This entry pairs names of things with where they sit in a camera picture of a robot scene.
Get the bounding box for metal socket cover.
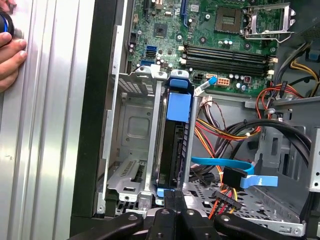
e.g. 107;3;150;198
245;1;296;36

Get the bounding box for metal drive cage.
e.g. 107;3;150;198
244;94;320;193

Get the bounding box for person's bare hand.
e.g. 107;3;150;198
0;0;28;94

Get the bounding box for blue data wire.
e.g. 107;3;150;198
190;156;279;193

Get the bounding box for black open PC case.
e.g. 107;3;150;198
69;0;320;240

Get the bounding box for beige board power socket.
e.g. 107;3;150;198
216;76;230;88

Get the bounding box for blue wire with white label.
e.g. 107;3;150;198
194;76;219;95

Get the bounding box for red orange wire bundle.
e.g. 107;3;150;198
194;83;305;161

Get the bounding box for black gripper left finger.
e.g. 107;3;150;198
71;190;176;240

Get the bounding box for white plug with twisted wires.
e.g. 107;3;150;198
199;95;251;137

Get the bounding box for black round tool blue ring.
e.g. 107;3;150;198
0;9;16;35

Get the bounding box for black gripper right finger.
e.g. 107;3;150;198
174;190;298;240

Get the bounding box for metal disk bay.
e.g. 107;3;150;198
102;64;201;208

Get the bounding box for blue expansion slot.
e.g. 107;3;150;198
181;0;191;27

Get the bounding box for black sleeved cable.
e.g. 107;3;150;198
214;118;312;176

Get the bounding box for green motherboard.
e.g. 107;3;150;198
126;0;280;98

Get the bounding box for CPU socket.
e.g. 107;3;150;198
214;5;243;34

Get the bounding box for wire locking lever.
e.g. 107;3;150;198
243;31;296;43

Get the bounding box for hard disk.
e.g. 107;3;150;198
154;76;198;200

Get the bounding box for yellow black power wires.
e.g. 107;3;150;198
272;41;320;100

